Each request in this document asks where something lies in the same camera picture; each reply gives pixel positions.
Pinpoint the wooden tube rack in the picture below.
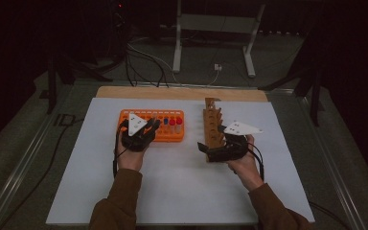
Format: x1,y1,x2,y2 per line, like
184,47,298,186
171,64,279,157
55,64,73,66
202,97,226,164

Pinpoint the white metal stand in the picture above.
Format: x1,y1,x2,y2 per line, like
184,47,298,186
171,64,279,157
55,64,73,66
172,0,266,79

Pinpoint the black floor cable bundle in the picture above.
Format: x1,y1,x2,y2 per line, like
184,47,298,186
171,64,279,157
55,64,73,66
124,41,171,89

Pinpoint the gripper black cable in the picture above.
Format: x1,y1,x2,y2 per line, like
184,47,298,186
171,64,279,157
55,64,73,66
245,140,266,183
112,123,129,179

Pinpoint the black tripod stand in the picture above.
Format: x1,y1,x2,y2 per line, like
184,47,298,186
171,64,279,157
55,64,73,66
258,32,326,127
46,54,113,115

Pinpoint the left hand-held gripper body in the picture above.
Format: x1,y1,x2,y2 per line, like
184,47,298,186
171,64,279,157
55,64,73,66
118,111,157,153

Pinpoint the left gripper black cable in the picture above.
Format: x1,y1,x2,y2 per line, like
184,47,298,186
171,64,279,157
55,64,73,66
112,123,129,179

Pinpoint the person's left hand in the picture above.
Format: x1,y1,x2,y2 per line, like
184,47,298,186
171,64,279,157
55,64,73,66
115,132,147,173

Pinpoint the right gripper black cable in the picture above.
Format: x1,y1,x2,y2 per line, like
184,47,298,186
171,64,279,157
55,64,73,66
245,140,266,183

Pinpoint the dark equipment with red light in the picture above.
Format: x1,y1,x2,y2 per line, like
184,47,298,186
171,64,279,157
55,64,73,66
108,0,132,63

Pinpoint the person's right hand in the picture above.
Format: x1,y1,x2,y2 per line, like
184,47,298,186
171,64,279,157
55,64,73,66
224,133,265,193

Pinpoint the orange tube rack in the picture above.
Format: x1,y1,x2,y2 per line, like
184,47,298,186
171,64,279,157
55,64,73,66
117,108,186,143

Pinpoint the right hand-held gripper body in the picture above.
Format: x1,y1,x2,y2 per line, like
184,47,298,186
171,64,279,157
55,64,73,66
205,120,265,163

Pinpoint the white floor cable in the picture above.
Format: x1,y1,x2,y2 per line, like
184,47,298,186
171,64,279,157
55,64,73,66
127,42,220,87

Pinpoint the thin black floor cable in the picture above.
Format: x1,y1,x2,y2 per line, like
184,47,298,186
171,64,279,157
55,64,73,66
0,118,85,230

